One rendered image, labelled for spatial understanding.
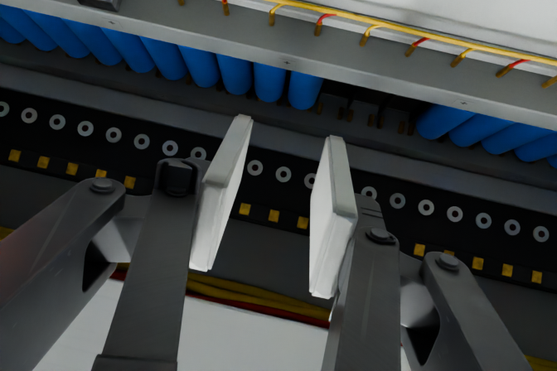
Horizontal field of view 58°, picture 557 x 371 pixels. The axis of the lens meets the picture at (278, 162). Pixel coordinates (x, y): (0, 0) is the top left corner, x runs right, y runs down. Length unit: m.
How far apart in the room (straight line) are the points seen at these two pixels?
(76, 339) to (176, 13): 0.14
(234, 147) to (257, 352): 0.09
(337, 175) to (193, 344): 0.10
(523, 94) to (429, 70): 0.04
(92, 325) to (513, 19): 0.21
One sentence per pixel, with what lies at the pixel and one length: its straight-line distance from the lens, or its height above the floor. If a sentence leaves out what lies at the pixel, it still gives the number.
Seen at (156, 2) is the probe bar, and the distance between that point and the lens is 0.24.
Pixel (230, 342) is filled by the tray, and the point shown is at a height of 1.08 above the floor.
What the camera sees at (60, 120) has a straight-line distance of 0.39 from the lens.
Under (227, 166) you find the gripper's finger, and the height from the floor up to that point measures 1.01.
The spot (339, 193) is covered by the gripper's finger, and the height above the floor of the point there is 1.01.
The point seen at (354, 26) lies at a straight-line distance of 0.23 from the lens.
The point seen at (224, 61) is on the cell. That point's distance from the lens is 0.26.
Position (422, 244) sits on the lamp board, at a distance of 0.36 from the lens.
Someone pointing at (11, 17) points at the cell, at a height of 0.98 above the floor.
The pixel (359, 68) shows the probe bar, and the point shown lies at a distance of 0.23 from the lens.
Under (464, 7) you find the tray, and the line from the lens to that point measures 0.22.
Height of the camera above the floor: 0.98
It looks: 9 degrees up
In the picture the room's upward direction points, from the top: 167 degrees counter-clockwise
